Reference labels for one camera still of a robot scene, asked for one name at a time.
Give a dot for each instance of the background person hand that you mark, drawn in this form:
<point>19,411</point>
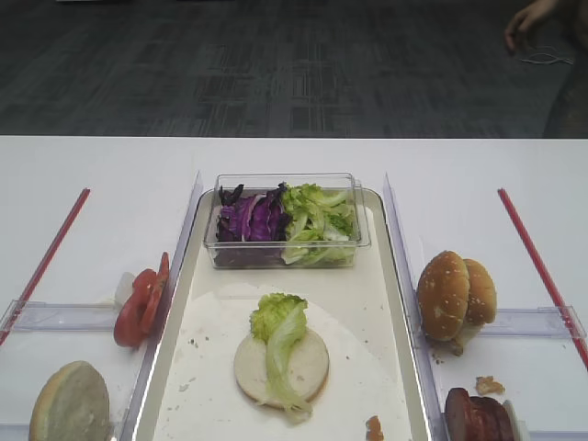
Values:
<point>525,23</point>

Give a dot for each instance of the green lettuce leaf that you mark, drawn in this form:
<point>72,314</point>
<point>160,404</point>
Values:
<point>280,322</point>

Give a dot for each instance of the green lettuce pile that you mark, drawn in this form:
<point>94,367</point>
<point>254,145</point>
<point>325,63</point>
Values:
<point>318,215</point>

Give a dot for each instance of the meat crumb on table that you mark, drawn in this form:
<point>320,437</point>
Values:
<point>486,385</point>

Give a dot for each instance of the brown meat patties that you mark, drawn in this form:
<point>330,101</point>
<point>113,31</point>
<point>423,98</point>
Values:
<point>474,418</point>

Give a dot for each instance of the meat crumb on tray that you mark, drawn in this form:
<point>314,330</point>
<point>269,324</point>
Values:
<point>374,431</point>

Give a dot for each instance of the white tomato pusher block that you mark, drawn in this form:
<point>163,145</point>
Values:
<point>122,293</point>

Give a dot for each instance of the red tomato slices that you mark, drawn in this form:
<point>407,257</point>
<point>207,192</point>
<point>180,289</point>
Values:
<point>135,321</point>

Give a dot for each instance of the right red strip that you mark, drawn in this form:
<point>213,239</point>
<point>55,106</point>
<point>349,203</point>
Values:
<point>542,271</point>

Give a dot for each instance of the red strip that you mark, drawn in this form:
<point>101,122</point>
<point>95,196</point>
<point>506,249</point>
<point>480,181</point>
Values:
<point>46,262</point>
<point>542,271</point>

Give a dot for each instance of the front sesame bun top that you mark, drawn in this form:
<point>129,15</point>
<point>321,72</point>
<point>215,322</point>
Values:
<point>442,295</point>

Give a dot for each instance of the sesame bun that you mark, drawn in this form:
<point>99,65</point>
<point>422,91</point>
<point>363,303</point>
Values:
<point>482,302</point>
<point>442,295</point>

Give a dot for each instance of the rear sesame bun top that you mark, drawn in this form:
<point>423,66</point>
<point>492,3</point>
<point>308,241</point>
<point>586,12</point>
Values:
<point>482,302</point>

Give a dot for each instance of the clear plastic salad container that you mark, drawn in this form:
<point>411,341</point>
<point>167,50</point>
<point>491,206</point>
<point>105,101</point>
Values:
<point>260,183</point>

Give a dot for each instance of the purple cabbage pile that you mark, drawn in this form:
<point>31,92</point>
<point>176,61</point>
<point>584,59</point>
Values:
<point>257,218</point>

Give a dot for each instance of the bun bottom on tray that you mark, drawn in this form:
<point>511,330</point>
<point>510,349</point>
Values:
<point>308,368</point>

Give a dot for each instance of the white patty pusher block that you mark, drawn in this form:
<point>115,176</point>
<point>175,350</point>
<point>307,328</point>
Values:
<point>519,428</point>

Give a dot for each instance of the clear plastic side divider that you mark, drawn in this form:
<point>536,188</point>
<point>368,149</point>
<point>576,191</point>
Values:
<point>434,419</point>

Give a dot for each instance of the white metal tray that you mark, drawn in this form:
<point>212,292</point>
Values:
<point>358,313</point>

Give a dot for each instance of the left red strip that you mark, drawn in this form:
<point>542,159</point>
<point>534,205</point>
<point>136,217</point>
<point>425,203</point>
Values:
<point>46,262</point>

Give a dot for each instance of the left clear plastic divider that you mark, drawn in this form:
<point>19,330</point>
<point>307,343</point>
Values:
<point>128,428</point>

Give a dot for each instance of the upper clear plastic rail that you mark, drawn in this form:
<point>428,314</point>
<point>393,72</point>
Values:
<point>544,322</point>

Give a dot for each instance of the clear plastic rail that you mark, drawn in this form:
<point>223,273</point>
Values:
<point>36,316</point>
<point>544,322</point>

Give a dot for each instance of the left clear plastic rail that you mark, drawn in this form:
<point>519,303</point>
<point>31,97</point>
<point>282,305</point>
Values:
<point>36,316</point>

